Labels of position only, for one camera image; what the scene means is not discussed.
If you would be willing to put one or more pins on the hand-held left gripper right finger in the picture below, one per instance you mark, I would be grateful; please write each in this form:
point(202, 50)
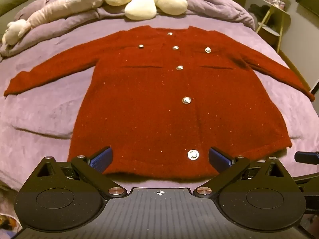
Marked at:
point(219, 160)

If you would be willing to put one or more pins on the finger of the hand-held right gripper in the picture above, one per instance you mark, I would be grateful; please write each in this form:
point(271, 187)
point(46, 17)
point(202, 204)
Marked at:
point(307, 180)
point(307, 157)

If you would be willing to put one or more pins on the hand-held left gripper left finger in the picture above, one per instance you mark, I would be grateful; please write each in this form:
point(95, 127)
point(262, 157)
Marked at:
point(101, 158)

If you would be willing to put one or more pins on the red button cardigan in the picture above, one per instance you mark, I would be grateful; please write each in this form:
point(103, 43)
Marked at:
point(154, 109)

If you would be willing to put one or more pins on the purple bed blanket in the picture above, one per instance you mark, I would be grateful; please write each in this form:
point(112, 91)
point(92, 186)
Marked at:
point(42, 114)

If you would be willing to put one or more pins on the yellow side table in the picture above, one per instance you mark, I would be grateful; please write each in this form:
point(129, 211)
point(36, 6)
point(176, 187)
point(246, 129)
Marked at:
point(274, 22)

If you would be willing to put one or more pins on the purple duvet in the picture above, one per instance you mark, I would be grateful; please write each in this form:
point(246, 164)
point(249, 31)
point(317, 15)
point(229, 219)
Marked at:
point(211, 7)

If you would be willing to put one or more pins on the cream flower pillow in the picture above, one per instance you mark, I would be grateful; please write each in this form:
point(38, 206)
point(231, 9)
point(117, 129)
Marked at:
point(139, 7)

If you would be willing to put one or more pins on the pink plush toy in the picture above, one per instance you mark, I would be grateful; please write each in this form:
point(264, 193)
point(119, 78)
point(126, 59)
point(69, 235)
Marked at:
point(62, 7)

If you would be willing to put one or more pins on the pink boxes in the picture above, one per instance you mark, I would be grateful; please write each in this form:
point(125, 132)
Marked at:
point(275, 2)

